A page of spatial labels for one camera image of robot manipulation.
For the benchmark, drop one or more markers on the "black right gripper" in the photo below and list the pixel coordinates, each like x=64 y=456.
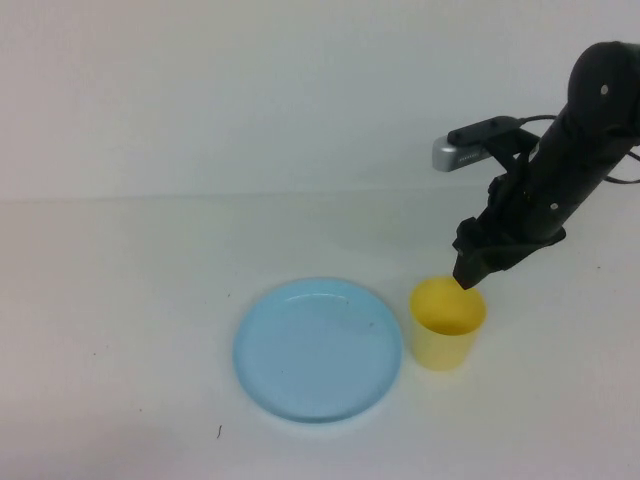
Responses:
x=510 y=230

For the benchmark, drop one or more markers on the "yellow plastic cup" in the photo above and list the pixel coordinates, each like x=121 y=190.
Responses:
x=442 y=350

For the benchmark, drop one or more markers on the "light blue round plate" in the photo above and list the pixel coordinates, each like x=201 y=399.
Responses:
x=315 y=355

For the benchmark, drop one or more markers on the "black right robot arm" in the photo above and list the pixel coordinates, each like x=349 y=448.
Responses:
x=585 y=125

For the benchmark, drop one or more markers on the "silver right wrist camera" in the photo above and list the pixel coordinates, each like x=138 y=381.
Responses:
x=452 y=152

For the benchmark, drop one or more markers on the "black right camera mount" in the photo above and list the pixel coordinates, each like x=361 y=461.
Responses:
x=510 y=150

